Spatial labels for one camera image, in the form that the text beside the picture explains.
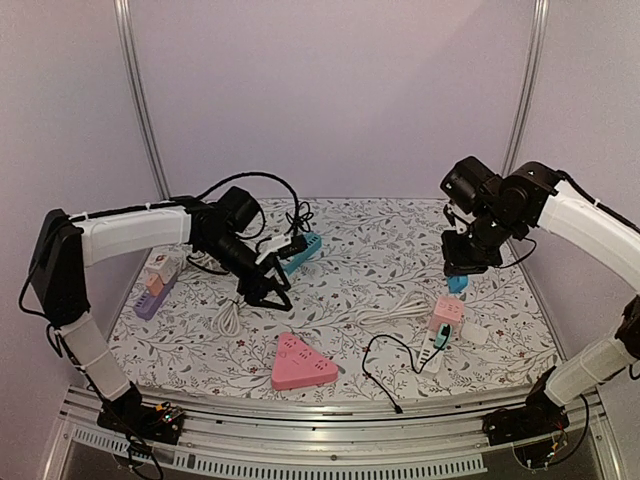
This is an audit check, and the pink cube socket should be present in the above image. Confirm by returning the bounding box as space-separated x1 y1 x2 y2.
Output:
429 296 464 332

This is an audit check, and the floral table mat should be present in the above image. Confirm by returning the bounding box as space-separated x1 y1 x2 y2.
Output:
109 199 560 403

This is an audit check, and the aluminium frame post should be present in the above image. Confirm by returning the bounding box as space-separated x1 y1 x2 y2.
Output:
501 0 550 175
114 0 171 199

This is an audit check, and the aluminium front rail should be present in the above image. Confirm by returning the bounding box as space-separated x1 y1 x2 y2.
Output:
37 384 621 480

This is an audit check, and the teal small adapter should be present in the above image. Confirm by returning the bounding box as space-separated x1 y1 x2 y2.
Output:
433 323 452 351

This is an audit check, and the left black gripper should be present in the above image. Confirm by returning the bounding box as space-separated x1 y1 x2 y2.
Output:
200 232 294 313

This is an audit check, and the teal power strip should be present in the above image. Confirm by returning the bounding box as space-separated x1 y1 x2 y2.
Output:
282 232 322 276

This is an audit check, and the white square adapter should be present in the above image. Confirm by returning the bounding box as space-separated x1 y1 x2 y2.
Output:
460 323 489 345

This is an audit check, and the right aluminium frame post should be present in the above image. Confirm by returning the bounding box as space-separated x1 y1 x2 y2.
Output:
501 0 550 175

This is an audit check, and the white tiger plug adapter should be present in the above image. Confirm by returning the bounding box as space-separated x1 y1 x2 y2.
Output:
144 253 179 284

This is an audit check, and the purple power strip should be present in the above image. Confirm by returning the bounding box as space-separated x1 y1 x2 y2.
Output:
133 278 176 321

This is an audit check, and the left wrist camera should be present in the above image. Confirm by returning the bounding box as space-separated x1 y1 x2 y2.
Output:
256 234 308 265

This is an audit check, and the pink power strip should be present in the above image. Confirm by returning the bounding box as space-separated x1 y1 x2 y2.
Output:
271 333 339 391

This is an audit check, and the salmon small cube adapter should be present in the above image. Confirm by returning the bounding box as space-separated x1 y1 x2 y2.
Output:
145 274 165 297

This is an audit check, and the blue plug adapter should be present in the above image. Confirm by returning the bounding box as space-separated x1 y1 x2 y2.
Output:
447 275 469 294

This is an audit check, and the left aluminium frame post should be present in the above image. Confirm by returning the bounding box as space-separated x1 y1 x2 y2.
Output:
114 0 171 199

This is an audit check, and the white coiled power cord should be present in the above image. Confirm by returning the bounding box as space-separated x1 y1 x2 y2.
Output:
184 252 226 274

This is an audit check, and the black thin adapter cable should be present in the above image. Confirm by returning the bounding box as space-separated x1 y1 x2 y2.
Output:
360 333 441 415

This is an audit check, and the white power strip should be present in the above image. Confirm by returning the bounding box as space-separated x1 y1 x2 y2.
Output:
417 332 444 377

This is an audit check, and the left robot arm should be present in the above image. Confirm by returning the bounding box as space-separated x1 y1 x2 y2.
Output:
17 171 304 446

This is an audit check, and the white cord bundle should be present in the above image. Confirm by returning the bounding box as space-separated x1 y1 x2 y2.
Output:
354 294 434 331

